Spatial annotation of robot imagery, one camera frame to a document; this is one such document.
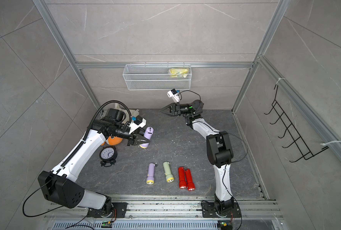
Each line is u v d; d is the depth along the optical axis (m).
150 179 0.80
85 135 0.50
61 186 0.40
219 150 0.55
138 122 0.60
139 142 0.65
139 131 0.67
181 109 0.73
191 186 0.80
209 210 0.73
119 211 0.73
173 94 0.74
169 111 0.75
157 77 1.01
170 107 0.73
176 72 0.85
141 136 0.65
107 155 0.91
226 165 0.57
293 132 0.65
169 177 0.82
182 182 0.80
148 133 0.64
